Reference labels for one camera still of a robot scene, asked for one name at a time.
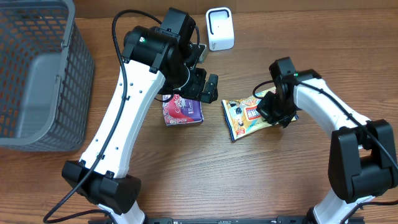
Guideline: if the red purple snack packet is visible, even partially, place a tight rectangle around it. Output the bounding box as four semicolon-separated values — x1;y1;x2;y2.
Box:
162;94;204;126

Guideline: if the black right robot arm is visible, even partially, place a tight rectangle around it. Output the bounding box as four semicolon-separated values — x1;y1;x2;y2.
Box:
254;57;397;224

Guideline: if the white barcode scanner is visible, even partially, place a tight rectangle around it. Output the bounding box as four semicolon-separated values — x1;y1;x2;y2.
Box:
205;7;234;51

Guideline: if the grey plastic mesh basket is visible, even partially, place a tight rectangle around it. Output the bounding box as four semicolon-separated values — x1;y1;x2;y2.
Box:
1;0;95;152

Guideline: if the yellow orange snack bag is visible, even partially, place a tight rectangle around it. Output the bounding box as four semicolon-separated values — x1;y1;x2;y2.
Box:
221;86;299;142

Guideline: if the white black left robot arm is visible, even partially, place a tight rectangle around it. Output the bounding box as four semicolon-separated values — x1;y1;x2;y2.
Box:
62;8;218;223

